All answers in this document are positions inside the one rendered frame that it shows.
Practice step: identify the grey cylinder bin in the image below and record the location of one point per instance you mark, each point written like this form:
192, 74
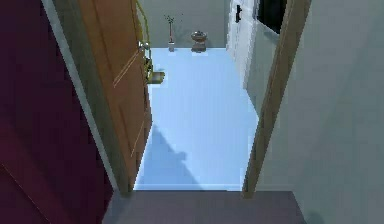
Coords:
156, 77

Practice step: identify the brown round stool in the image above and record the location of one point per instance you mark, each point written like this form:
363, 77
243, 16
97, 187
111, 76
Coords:
199, 41

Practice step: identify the thin house plant in vase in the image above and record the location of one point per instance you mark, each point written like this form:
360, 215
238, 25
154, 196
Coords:
171, 33

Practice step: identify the brown wooden room door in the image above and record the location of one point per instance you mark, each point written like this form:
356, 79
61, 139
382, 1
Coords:
115, 66

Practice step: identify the dark window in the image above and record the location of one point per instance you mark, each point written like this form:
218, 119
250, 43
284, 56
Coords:
271, 15

